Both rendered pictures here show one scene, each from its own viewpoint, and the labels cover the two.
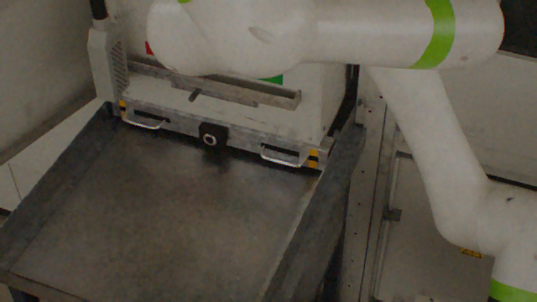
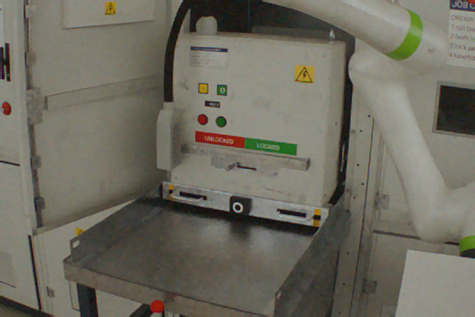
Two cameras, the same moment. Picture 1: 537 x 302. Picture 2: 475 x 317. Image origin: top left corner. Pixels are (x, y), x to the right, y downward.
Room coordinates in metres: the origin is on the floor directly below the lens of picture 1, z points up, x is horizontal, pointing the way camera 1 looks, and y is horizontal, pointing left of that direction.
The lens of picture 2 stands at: (-0.34, 0.13, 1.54)
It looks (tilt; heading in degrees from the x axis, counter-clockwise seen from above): 17 degrees down; 0
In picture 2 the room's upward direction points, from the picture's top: 2 degrees clockwise
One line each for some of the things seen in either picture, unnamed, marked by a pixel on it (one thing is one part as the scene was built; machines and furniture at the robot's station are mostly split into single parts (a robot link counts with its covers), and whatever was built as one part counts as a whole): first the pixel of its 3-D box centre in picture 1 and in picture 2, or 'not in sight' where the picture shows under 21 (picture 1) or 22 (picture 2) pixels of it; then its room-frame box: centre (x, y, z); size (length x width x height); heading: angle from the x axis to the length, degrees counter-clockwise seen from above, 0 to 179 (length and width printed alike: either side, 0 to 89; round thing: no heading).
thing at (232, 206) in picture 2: (211, 136); (239, 205); (1.25, 0.12, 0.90); 0.06 x 0.03 x 0.05; 68
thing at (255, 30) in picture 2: not in sight; (315, 52); (2.02, -0.18, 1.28); 0.58 x 0.02 x 0.19; 68
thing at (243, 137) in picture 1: (218, 126); (243, 202); (1.29, 0.11, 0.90); 0.54 x 0.05 x 0.06; 68
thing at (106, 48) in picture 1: (109, 59); (169, 137); (1.29, 0.34, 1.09); 0.08 x 0.05 x 0.17; 158
